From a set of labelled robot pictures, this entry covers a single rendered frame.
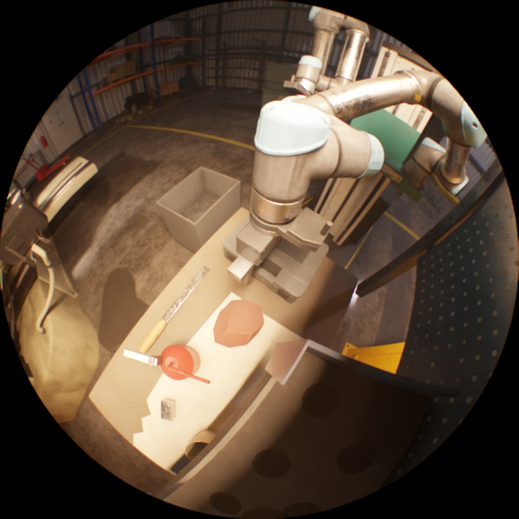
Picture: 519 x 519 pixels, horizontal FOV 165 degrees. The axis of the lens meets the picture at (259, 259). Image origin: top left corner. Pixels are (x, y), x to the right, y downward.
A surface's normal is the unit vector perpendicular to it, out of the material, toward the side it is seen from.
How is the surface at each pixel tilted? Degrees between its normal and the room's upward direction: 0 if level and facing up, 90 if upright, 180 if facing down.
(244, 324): 16
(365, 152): 54
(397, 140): 90
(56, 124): 90
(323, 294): 0
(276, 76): 90
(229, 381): 0
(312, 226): 0
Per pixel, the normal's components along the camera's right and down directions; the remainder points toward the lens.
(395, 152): -0.70, 0.60
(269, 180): -0.51, 0.74
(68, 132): 0.86, 0.48
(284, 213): 0.15, 0.88
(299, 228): 0.10, -0.46
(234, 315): 0.18, -0.66
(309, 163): 0.40, 0.81
